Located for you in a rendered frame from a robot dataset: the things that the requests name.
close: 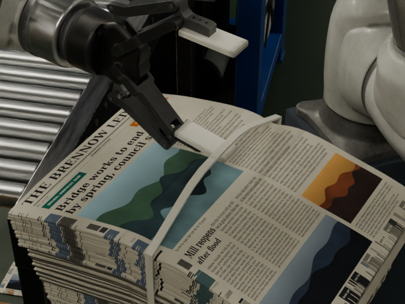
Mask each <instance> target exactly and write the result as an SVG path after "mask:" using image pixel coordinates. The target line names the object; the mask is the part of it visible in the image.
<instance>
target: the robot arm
mask: <svg viewBox="0 0 405 304"><path fill-rule="evenodd" d="M188 1H189V0H114V1H112V2H111V3H109V4H108V5H107V10H108V11H109V12H108V11H105V10H103V9H101V8H98V6H97V4H96V3H95V1H94V0H0V48H8V49H13V50H21V51H26V52H28V53H30V54H31V55H34V56H36V57H40V58H42V59H44V60H47V61H49V62H51V63H53V64H55V65H57V66H60V67H62V68H71V67H73V66H74V67H76V68H78V69H81V70H83V71H85V72H88V73H90V74H92V75H104V76H106V77H108V78H109V79H111V81H112V82H113V91H112V92H111V93H109V94H108V96H107V98H108V100H109V101H110V102H112V103H113V104H115V105H117V106H119V107H120V108H122V109H123V110H124V111H125V112H126V113H127V114H129V115H130V116H131V117H132V118H133V119H134V120H135V121H136V122H137V123H138V124H139V125H140V126H141V127H142V128H143V129H144V130H145V131H146V132H147V133H148V134H149V135H150V136H151V137H152V138H153V139H154V140H155V141H156V142H157V143H158V144H159V145H160V146H161V147H163V148H164V149H165V150H168V149H170V148H171V147H172V146H173V145H174V144H175V143H176V142H180V143H182V144H184V145H185V146H187V147H189V148H191V149H193V150H194V151H197V152H201V151H202V152H203V153H206V154H207V155H209V156H210V155H211V154H212V153H213V152H214V151H215V150H216V149H217V148H218V147H219V146H220V145H221V144H222V143H223V142H224V141H225V139H223V138H221V137H219V136H217V135H216V134H214V133H212V132H210V131H208V130H206V129H205V128H203V127H201V126H199V125H198V124H196V123H194V122H192V121H190V120H187V121H186V122H185V123H184V122H183V121H182V119H181V118H180V117H179V116H178V114H177V113H176V111H175V110H174V109H173V108H172V106H171V105H170V104H169V102H168V101H167V99H166V98H165V97H164V96H163V94H162V93H161V92H160V91H159V89H158V88H157V86H156V85H155V84H154V77H153V76H152V75H151V73H150V72H149V70H150V62H149V55H150V52H151V48H150V47H149V46H148V44H147V42H149V41H151V40H154V39H156V38H158V37H160V36H162V35H164V34H167V33H169V32H171V31H174V30H175V31H176V30H177V29H179V28H180V27H182V28H181V29H180V30H178V35H179V36H181V37H183V38H185V39H188V40H191V41H193V42H195V43H198V44H200V45H202V46H205V47H208V48H210V49H212V50H215V51H217V52H220V53H222V54H225V55H227V56H229V57H232V58H235V57H236V56H237V55H238V54H239V53H240V52H242V51H243V50H244V49H245V48H246V47H247V46H248V40H246V39H243V38H241V37H238V36H235V35H234V34H231V33H228V32H226V31H223V30H220V29H218V28H217V27H216V25H217V24H216V23H215V22H213V21H212V20H210V19H207V18H204V17H202V16H199V15H197V14H195V13H193V11H192V10H191V9H190V8H189V5H188V3H187V2H188ZM166 12H172V13H173V15H172V16H169V17H167V18H165V19H163V20H161V21H158V22H156V23H154V24H152V25H148V26H147V27H145V28H142V29H140V30H138V31H137V30H136V29H135V28H134V27H133V25H132V24H131V23H130V22H129V21H128V20H127V18H128V17H133V16H142V15H148V14H157V13H166ZM141 78H142V79H143V82H142V83H141V84H140V85H138V86H137V85H136V84H135V83H134V81H137V80H140V79H141ZM296 114H297V116H299V117H300V118H302V119H303V120H305V121H306V122H308V123H309V124H310V126H311V127H312V128H313V129H314V131H316V132H317V134H319V136H320V137H321V138H322V139H323V140H325V141H327V142H329V143H331V144H333V145H334V146H336V147H338V148H340V149H341V150H343V151H345V152H346V153H348V154H350V155H352V156H354V157H355V158H357V159H359V160H361V161H362V162H364V163H366V164H368V163H371V162H375V161H378V160H382V159H386V158H389V157H393V156H397V155H399V156H400V157H401V158H402V159H403V160H404V161H405V0H336V3H335V5H334V7H333V10H332V13H331V16H330V21H329V26H328V32H327V41H326V46H325V59H324V94H323V97H322V99H319V100H309V101H302V102H299V103H298V104H297V106H296ZM171 125H174V126H175V127H174V128H173V127H172V126H171Z"/></svg>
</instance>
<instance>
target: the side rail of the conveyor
mask: <svg viewBox="0 0 405 304"><path fill-rule="evenodd" d="M172 14H173V13H172V12H166V13H157V14H148V15H142V16H133V17H128V18H127V20H128V21H129V22H130V23H131V24H132V25H133V27H134V28H135V29H136V30H137V31H138V30H140V29H142V28H145V27H147V26H148V25H152V24H154V23H156V22H158V21H161V20H163V19H165V18H167V17H169V16H172ZM160 38H161V36H160V37H158V38H156V39H154V40H151V41H149V42H147V44H148V46H149V47H150V48H151V52H150V55H149V59H150V57H151V55H152V53H153V51H154V49H155V48H156V46H157V44H158V42H159V40H160ZM112 91H113V82H112V81H111V79H109V78H108V77H106V76H104V75H93V76H92V77H91V79H90V81H89V82H88V84H87V86H86V88H85V89H84V91H83V93H82V94H81V96H80V97H79V99H78V101H77V103H76V104H75V106H74V108H73V109H72V111H71V113H70V114H69V116H68V118H67V119H66V121H65V122H64V124H63V126H62V128H61V129H60V131H59V133H58V134H57V136H56V137H55V139H54V141H53V143H52V144H51V146H50V148H49V150H48V151H47V153H46V154H45V156H44V158H43V159H42V161H41V163H40V165H39V166H38V168H37V169H36V171H35V173H34V174H33V176H32V178H31V180H30V181H29V183H28V184H27V186H26V188H25V189H24V191H23V193H22V195H21V196H20V198H19V199H18V201H17V203H18V202H19V201H20V200H21V199H22V198H23V197H24V196H25V195H26V194H27V193H28V192H29V191H30V190H31V189H32V188H33V187H34V186H35V185H36V184H37V183H38V182H40V181H41V179H43V178H44V177H45V176H46V175H47V174H48V173H49V172H51V171H52V170H53V169H54V168H55V167H56V166H57V165H58V164H59V163H60V162H62V161H63V160H64V159H65V158H66V157H68V155H70V154H71V152H73V151H74V150H75V149H76V148H78V147H79V146H80V145H81V144H82V143H83V142H84V141H85V140H86V139H87V138H89V137H90V136H91V135H92V134H93V133H94V132H96V131H97V129H99V128H100V127H101V126H102V125H104V124H105V123H106V122H107V121H108V120H109V119H110V118H111V117H112V116H114V115H115V114H116V113H117V112H118V111H120V109H121V108H120V107H119V106H117V105H115V104H113V103H112V102H110V101H109V100H108V98H107V96H108V94H109V93H111V92H112ZM17 203H16V204H17ZM10 221H11V220H9V218H7V222H8V228H9V232H10V239H11V245H12V249H13V256H14V262H15V266H16V267H20V268H28V269H32V270H33V269H34V268H35V266H33V265H32V263H33V259H31V257H29V256H28V254H29V252H28V251H27V248H26V247H21V246H18V238H16V236H15V235H16V234H14V231H15V230H13V228H12V226H11V225H12V224H10Z"/></svg>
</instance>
